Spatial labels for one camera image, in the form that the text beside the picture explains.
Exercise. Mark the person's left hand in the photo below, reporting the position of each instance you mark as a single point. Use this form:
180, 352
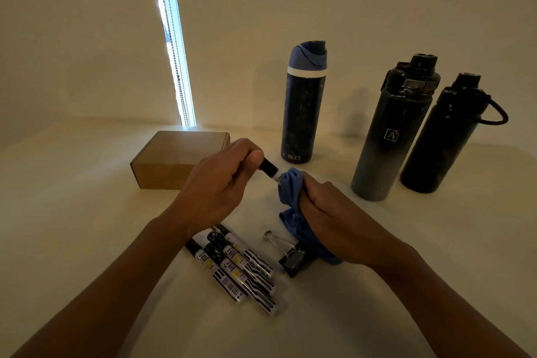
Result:
214, 190

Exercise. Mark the person's right hand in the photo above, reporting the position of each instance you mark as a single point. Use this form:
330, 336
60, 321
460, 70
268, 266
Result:
348, 227

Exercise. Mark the brown paper box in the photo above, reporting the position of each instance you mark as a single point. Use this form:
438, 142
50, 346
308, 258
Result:
176, 156

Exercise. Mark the black white striped marker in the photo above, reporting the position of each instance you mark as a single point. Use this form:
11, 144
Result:
268, 168
251, 255
249, 271
251, 290

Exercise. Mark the black binder clip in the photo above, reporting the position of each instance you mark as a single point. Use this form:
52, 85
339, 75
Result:
295, 263

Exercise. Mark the blue cloth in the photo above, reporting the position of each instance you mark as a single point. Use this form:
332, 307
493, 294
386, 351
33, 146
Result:
289, 194

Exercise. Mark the barcode label black marker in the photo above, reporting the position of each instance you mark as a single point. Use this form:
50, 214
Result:
222, 278

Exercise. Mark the black grey gradient bottle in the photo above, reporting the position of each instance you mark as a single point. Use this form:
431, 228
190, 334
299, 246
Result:
390, 139

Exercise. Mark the navy bottle with blue lid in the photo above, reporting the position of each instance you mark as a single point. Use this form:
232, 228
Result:
302, 110

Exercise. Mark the person's right forearm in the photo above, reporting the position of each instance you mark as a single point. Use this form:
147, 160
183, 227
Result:
453, 311

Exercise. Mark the person's left forearm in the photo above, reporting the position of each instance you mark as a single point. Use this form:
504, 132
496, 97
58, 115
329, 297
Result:
105, 299

